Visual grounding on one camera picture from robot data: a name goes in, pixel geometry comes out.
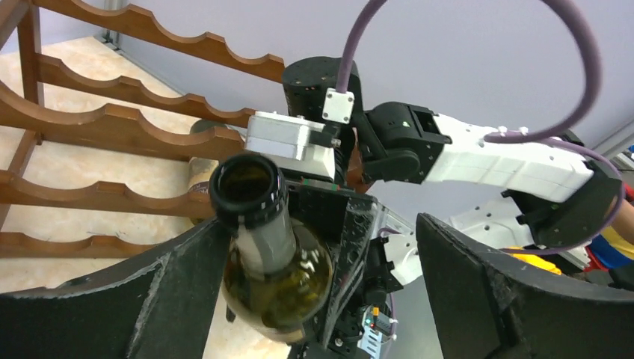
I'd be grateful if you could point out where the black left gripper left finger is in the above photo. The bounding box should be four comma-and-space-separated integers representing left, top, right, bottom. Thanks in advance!
1, 220, 230, 358

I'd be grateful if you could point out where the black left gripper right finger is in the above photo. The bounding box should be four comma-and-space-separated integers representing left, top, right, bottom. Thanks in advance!
416, 214, 633, 358

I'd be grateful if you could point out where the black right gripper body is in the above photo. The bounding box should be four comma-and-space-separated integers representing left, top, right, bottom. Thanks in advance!
287, 179, 402, 358

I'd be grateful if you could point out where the dark wine bottle front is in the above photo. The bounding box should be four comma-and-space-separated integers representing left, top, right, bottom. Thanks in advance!
188, 154, 333, 344

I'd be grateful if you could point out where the wooden wine rack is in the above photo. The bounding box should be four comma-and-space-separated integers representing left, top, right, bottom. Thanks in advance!
0, 0, 372, 260

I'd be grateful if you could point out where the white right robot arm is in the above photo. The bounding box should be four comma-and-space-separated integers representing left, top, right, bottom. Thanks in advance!
278, 57, 633, 358

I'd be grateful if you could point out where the yellow cloth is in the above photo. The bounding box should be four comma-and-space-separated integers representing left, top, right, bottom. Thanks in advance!
508, 247, 563, 275

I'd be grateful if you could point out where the person in colourful shirt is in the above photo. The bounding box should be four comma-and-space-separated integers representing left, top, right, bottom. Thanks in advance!
586, 184, 633, 270

